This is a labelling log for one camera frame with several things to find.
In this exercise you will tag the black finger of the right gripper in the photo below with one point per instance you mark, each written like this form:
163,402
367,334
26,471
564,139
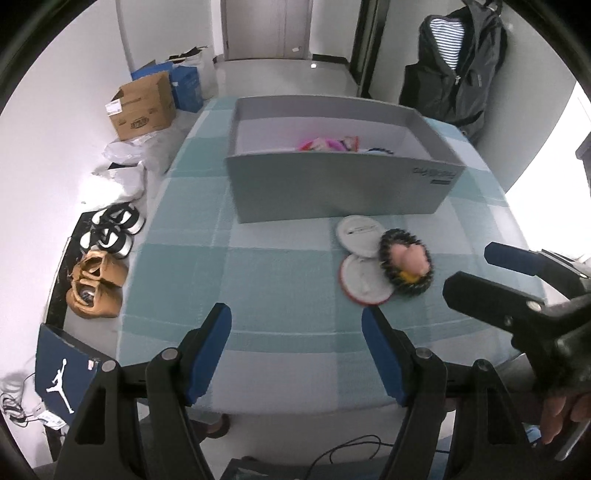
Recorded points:
495,304
567,276

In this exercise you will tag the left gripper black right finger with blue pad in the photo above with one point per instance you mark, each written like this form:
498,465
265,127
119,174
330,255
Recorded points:
409,374

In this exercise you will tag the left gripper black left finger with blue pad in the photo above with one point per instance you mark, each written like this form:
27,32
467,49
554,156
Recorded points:
181,375

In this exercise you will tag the red rimmed white pin badge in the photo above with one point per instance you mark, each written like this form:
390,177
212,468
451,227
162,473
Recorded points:
364,281

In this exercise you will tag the red and white hair clip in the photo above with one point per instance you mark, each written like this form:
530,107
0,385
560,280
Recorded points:
351,143

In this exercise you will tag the pink heart plush clip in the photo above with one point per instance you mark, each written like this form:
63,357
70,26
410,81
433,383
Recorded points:
410,259

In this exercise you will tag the person's right hand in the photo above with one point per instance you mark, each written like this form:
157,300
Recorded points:
556,409

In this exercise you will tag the tan suede shoe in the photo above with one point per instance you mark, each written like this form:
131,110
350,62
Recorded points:
91,299
101,266

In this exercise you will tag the navy Jordan shoe box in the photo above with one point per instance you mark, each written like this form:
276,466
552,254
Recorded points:
64,369

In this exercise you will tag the white round pin badge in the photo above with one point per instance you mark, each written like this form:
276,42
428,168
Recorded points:
360,235

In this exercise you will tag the black white slide sandal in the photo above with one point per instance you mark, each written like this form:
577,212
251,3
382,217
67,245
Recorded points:
123,215

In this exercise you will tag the black hanging jacket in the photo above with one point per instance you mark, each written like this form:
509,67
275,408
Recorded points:
458,97

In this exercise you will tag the white plastic parcel bag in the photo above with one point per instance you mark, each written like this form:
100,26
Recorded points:
105,187

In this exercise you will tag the grey plastic parcel bag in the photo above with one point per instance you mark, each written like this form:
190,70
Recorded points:
155,150

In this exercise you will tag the grey cardboard tray box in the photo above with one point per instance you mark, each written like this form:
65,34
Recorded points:
286,160

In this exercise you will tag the brown cardboard box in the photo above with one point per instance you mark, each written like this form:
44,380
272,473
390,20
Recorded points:
142,106

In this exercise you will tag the striped shirt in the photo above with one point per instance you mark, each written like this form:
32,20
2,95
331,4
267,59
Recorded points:
449,36

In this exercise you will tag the blue cardboard box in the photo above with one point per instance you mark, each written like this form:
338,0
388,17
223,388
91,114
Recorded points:
184,82

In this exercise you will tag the white plastic bag of items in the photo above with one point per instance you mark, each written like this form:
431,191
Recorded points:
201,58

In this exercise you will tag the grey door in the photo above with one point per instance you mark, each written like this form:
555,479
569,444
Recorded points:
266,29

